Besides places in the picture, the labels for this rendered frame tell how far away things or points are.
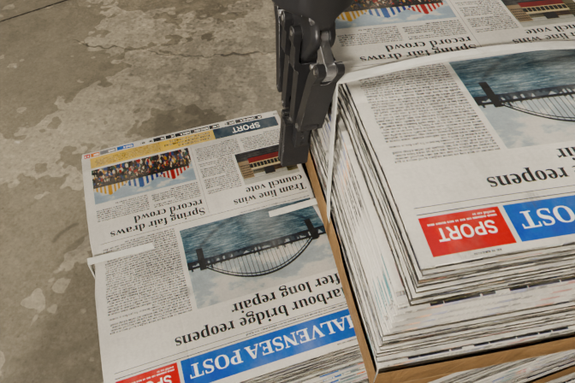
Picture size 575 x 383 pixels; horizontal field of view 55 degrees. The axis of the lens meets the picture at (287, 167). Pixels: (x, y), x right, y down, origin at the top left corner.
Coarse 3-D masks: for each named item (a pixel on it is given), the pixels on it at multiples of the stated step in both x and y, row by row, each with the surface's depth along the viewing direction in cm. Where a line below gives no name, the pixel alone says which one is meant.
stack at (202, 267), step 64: (192, 128) 78; (256, 128) 78; (128, 192) 70; (192, 192) 70; (256, 192) 70; (128, 256) 64; (192, 256) 64; (256, 256) 64; (320, 256) 64; (128, 320) 58; (192, 320) 58; (256, 320) 58; (320, 320) 58
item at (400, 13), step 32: (384, 0) 57; (416, 0) 57; (448, 0) 57; (480, 0) 58; (512, 0) 58; (544, 0) 58; (352, 32) 53; (384, 32) 54; (416, 32) 54; (448, 32) 54; (480, 32) 54; (512, 32) 54; (544, 32) 54; (320, 128) 60; (320, 160) 62
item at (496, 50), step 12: (480, 48) 49; (492, 48) 49; (504, 48) 49; (516, 48) 50; (528, 48) 50; (540, 48) 50; (552, 48) 50; (564, 48) 50; (408, 60) 49; (420, 60) 49; (432, 60) 49; (444, 60) 49; (360, 72) 49; (372, 72) 48; (384, 72) 48
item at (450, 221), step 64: (384, 128) 44; (448, 128) 44; (512, 128) 44; (384, 192) 42; (448, 192) 39; (512, 192) 40; (384, 256) 43; (448, 256) 36; (512, 256) 37; (384, 320) 45; (448, 320) 44; (512, 320) 48
